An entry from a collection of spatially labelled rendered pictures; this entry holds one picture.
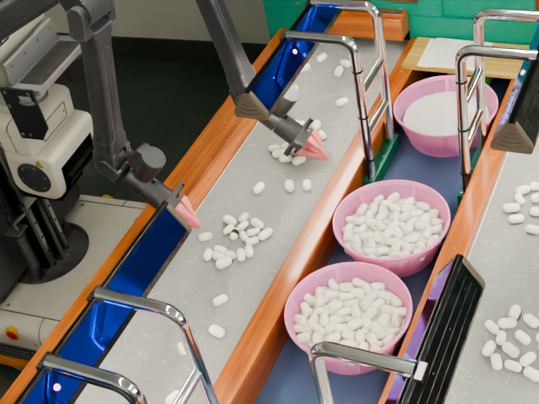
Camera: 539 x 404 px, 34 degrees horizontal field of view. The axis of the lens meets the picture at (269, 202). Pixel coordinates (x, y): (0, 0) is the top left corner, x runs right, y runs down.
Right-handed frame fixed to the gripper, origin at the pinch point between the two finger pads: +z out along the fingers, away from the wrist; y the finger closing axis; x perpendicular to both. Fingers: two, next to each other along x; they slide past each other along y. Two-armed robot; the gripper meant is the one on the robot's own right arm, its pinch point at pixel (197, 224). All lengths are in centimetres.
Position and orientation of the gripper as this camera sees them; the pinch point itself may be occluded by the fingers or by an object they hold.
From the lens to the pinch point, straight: 205.0
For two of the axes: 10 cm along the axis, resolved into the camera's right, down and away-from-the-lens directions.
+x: -4.6, 4.6, 7.6
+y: 4.1, -6.5, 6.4
